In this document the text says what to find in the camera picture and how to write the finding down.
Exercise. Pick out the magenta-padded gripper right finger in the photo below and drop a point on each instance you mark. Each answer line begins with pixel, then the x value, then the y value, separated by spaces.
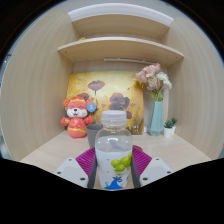
pixel 155 168

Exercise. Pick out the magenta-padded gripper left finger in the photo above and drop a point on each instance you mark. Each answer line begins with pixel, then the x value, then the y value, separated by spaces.
pixel 71 168

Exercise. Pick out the clear plastic water bottle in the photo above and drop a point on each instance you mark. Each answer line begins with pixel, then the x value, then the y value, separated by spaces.
pixel 113 146

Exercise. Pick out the grey cup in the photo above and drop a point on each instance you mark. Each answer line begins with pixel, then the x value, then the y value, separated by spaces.
pixel 92 133

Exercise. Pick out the small potted succulent plant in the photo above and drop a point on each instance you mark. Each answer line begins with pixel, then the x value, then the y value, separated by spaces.
pixel 168 129

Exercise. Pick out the teal faceted vase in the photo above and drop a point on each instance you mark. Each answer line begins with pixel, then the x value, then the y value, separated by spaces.
pixel 156 120

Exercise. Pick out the red plush mouse toy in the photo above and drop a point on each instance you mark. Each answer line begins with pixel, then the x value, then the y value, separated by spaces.
pixel 77 116

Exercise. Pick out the pink and white flower bouquet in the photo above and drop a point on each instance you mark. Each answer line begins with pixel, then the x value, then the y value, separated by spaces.
pixel 151 78

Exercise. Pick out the yellow poppy flower painting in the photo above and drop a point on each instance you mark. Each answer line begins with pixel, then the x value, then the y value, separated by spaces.
pixel 113 86

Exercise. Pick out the white light strip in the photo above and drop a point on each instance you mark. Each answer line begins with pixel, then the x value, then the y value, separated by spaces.
pixel 128 61

